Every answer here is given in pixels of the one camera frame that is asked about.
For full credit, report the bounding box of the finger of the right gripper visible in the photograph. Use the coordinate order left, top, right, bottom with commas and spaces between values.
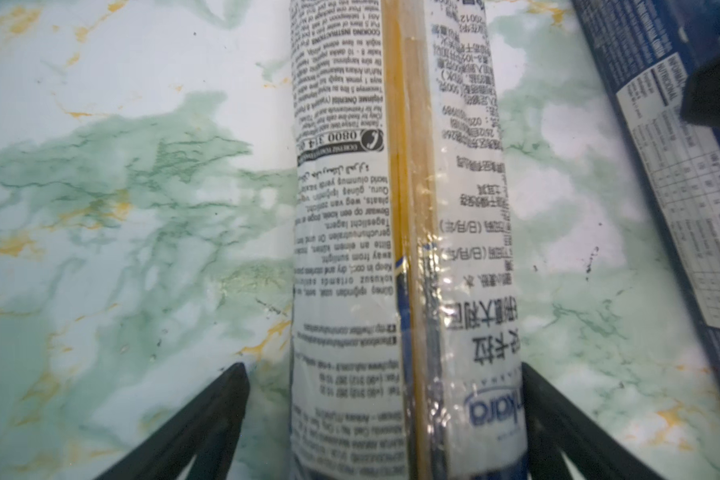
681, 56, 720, 129

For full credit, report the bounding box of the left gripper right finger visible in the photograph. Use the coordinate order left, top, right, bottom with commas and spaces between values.
522, 363, 661, 480

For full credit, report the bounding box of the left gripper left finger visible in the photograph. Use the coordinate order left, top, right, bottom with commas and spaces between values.
99, 362, 250, 479

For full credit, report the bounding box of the dark blue spaghetti bag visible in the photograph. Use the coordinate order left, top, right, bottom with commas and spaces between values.
574, 1, 720, 385

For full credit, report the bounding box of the clear noodle bag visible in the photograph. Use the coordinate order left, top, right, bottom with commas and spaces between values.
289, 1, 528, 479

